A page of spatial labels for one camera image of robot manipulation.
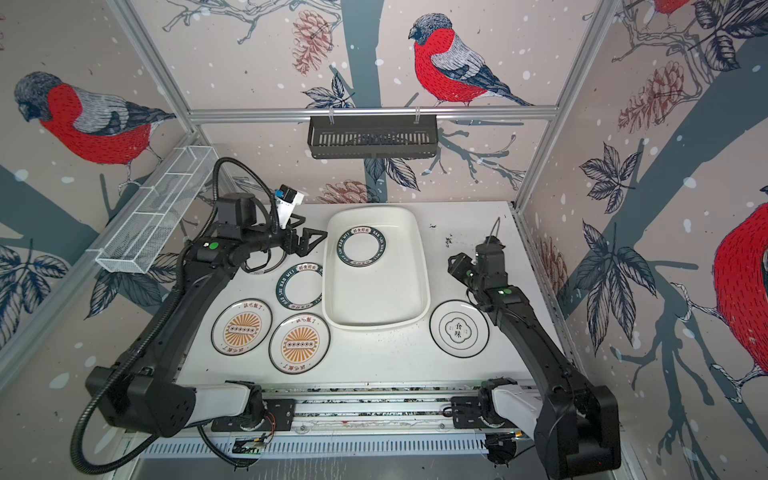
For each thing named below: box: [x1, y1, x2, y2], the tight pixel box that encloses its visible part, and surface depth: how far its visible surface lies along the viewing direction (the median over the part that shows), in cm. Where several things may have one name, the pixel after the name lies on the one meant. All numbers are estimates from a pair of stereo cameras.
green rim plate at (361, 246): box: [336, 225, 387, 268], surface depth 109 cm
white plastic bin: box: [322, 206, 431, 331], surface depth 104 cm
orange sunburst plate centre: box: [268, 312, 331, 375], surface depth 87 cm
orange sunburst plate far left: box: [211, 298, 274, 356], surface depth 90 cm
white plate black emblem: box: [429, 300, 490, 358], surface depth 90 cm
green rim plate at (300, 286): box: [275, 262, 323, 311], surface depth 101 cm
